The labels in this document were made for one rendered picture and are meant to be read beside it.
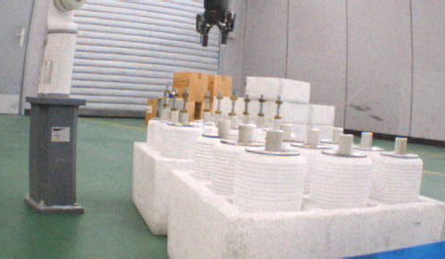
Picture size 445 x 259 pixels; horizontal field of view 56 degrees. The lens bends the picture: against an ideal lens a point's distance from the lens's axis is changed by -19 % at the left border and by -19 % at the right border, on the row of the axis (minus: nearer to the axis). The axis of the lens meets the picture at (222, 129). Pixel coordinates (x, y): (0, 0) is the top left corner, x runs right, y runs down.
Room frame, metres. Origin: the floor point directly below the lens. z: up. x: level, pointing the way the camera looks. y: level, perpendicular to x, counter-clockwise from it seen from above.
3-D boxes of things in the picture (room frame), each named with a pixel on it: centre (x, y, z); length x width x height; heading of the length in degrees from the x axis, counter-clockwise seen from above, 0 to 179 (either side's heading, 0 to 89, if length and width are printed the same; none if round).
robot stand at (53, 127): (1.21, 0.45, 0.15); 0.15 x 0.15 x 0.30; 43
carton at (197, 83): (5.40, 0.37, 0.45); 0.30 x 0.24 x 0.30; 44
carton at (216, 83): (5.66, 0.12, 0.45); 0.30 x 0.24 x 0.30; 40
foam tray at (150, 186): (1.34, 0.01, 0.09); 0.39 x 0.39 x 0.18; 17
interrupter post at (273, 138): (0.68, -0.07, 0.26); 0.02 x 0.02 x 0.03
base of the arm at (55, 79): (1.21, 0.45, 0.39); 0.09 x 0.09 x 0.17; 43
